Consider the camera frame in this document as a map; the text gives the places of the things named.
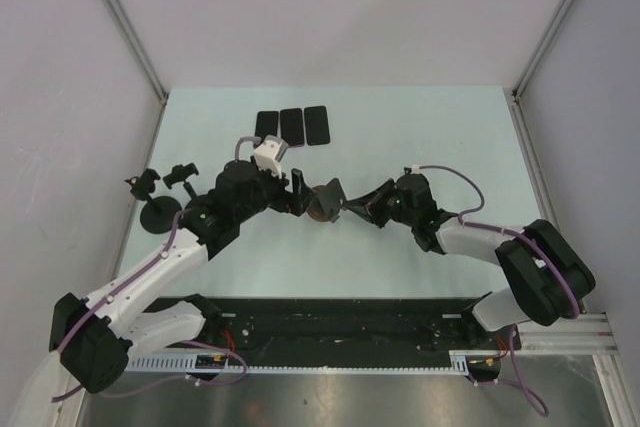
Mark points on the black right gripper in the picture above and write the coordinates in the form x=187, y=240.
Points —
x=360, y=205

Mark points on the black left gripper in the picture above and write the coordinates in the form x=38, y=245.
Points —
x=294, y=203

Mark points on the round wooden phone stand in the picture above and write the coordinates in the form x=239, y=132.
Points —
x=327, y=201

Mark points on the purple phone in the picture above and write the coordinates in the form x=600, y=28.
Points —
x=292, y=127

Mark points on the black phone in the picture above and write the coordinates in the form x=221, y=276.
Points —
x=316, y=124

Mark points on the silver white phone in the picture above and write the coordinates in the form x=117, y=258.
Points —
x=267, y=123

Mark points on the black stand with ball joint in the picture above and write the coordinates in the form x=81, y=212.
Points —
x=157, y=214

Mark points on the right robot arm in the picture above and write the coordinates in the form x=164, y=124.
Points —
x=546, y=277

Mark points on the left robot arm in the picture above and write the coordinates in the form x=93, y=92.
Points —
x=96, y=336

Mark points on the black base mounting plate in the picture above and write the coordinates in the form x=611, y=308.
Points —
x=345, y=332

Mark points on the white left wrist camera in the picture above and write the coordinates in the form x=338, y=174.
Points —
x=269, y=153

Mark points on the aluminium table rail right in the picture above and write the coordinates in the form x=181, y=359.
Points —
x=531, y=159

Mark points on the white slotted cable duct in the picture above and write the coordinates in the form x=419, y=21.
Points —
x=453, y=364

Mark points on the aluminium frame post left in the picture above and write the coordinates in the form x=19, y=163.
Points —
x=133, y=42

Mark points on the aluminium frame post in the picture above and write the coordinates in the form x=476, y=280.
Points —
x=551, y=31
x=133, y=42

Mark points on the aluminium frame post right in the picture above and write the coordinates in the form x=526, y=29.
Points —
x=551, y=31

